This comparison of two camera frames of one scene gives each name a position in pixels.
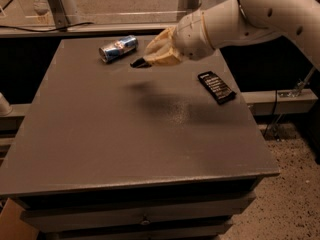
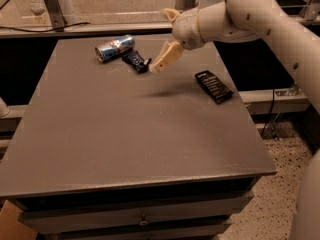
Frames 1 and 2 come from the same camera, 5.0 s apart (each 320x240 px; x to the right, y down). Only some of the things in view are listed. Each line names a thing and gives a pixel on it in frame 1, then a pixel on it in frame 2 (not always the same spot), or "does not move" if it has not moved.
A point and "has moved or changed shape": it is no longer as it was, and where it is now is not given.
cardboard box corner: (12, 226) does not move
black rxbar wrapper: (218, 89) does not move
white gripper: (190, 34) → (186, 28)
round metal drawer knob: (145, 222) does not move
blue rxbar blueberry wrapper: (140, 63) has moved or changed shape
